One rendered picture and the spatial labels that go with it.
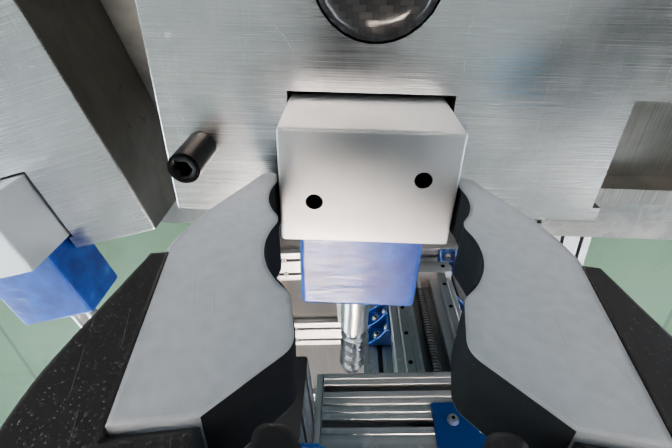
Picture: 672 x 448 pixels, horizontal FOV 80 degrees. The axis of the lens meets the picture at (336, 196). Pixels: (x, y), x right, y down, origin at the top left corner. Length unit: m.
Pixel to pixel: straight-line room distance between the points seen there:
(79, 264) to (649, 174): 0.27
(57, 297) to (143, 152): 0.09
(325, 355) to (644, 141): 1.18
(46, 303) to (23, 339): 1.76
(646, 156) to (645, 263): 1.41
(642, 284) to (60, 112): 1.63
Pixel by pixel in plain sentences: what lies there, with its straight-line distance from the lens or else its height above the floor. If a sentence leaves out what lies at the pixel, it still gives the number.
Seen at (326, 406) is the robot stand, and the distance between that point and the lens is 0.55.
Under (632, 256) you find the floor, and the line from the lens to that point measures 1.57.
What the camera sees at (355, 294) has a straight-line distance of 0.15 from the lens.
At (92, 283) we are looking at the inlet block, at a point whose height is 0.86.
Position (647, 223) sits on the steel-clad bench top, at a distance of 0.32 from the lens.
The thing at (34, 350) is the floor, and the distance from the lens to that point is 2.05.
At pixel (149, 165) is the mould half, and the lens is 0.23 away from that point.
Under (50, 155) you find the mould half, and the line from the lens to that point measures 0.22.
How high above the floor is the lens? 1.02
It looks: 60 degrees down
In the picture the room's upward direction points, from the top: 177 degrees counter-clockwise
